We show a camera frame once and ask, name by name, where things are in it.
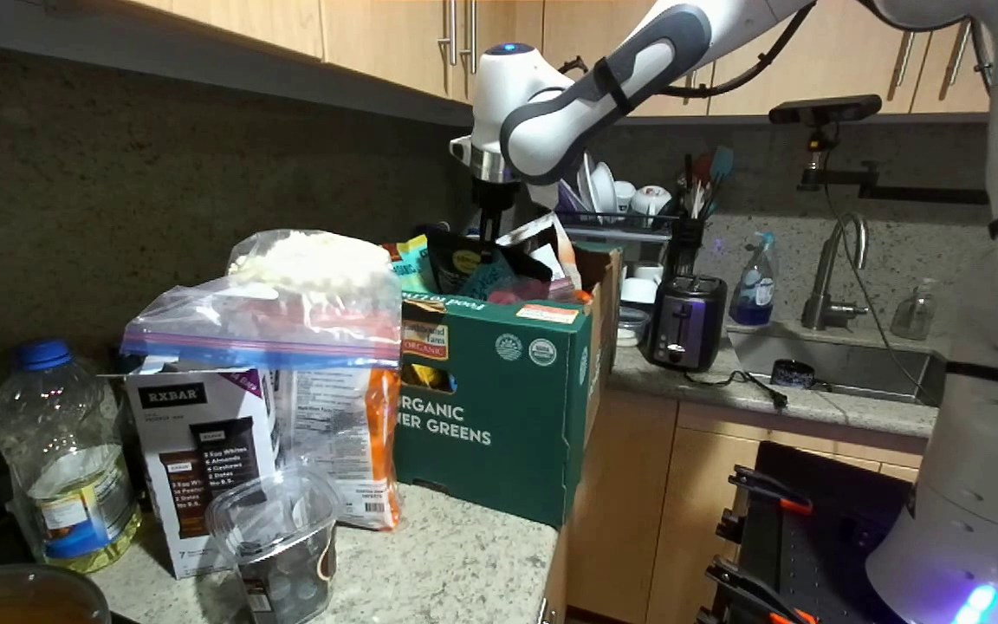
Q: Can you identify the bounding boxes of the steel kitchen sink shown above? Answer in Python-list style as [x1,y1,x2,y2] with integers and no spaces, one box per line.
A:
[739,324,949,410]

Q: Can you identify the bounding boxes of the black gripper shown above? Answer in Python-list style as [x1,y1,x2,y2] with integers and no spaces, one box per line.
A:
[470,172,526,238]

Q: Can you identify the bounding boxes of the metal kitchen faucet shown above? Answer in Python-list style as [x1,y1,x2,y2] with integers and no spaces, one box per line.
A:
[802,207,874,333]

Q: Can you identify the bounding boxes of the clear plastic container dark contents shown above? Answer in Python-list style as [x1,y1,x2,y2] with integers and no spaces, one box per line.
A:
[193,466,339,624]

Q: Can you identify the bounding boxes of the clear bag orange edge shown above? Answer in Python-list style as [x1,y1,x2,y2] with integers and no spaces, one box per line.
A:
[272,357,411,533]

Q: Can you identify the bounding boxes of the blue spray bottle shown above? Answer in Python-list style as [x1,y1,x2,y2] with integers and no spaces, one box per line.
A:
[729,231,781,333]

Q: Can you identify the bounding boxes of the metal cabinet handle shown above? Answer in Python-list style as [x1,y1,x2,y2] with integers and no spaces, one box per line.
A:
[438,0,457,65]
[883,20,928,104]
[457,0,483,75]
[940,20,981,104]

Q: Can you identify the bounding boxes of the black utensil holder with utensils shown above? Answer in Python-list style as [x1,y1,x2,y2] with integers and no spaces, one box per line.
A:
[661,145,739,280]

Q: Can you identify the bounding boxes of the black camera on mount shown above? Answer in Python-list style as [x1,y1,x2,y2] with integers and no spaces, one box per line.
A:
[765,94,887,193]

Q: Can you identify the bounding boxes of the white plate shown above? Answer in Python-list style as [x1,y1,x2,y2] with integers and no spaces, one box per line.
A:
[576,159,620,219]

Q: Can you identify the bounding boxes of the clear zip bag white contents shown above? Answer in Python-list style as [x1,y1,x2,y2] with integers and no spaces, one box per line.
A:
[117,226,405,370]

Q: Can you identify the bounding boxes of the black cart orange clamps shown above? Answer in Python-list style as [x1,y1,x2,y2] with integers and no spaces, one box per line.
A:
[702,436,921,624]

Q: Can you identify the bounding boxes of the black camera stand bar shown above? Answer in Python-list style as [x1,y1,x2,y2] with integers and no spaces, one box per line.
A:
[798,170,996,230]

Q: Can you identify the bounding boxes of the black pot with brown soup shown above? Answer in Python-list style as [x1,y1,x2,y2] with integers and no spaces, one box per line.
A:
[0,563,113,624]

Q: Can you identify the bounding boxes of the white bowl stack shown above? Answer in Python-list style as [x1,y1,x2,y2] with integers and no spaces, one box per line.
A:
[617,263,669,350]

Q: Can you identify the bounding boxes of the dish drying rack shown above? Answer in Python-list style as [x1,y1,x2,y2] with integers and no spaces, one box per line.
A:
[554,187,692,256]

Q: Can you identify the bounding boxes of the clear jug blue cap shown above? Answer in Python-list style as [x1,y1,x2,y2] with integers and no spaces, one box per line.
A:
[0,338,141,577]

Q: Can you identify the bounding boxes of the teal organic mango bag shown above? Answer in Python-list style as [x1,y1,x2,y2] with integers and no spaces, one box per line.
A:
[392,237,443,301]

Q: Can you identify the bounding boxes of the dark purple toaster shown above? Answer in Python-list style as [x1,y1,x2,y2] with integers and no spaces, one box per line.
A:
[639,269,732,375]

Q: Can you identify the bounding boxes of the wooden base cabinet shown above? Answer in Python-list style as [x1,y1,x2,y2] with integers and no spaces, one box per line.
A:
[564,384,928,624]

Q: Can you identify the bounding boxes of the white mug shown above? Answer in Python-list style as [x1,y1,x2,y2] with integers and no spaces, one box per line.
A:
[614,176,677,221]

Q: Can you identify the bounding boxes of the clear soap dispenser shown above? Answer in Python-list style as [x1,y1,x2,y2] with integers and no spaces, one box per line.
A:
[890,273,942,342]

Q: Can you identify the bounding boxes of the green cardboard power greens box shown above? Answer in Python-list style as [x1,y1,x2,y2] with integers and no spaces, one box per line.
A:
[392,216,623,529]

